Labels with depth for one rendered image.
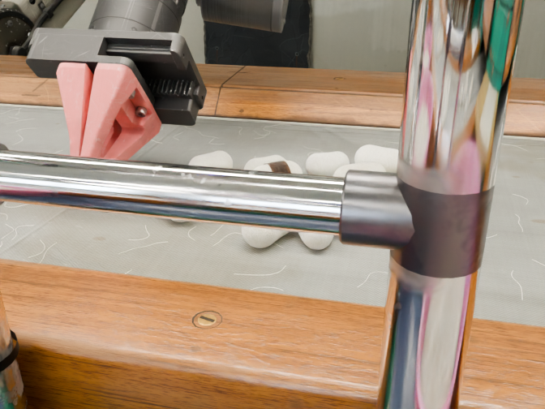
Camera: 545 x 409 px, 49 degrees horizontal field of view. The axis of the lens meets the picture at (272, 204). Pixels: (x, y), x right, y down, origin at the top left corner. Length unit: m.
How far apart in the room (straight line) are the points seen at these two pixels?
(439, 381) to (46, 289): 0.17
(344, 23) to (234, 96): 1.92
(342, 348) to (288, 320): 0.03
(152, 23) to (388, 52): 2.10
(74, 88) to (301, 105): 0.24
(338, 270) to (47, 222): 0.18
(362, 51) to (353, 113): 1.94
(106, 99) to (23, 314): 0.16
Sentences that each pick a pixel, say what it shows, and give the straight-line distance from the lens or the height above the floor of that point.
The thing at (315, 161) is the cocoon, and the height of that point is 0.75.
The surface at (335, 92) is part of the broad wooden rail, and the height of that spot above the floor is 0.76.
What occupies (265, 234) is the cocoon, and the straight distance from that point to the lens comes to 0.32.
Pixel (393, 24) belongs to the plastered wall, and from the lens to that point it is 2.46.
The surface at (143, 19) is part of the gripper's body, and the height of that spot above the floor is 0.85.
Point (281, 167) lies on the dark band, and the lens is 0.39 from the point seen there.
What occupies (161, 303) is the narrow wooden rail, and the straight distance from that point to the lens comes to 0.25.
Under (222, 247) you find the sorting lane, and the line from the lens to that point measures 0.34.
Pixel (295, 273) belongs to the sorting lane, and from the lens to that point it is 0.31.
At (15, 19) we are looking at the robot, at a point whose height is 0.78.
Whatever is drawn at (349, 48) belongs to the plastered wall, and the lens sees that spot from 2.49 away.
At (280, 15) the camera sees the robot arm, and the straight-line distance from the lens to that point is 0.43.
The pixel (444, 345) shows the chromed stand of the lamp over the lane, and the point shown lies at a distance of 0.16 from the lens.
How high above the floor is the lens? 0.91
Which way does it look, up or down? 26 degrees down
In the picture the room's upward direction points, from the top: 1 degrees counter-clockwise
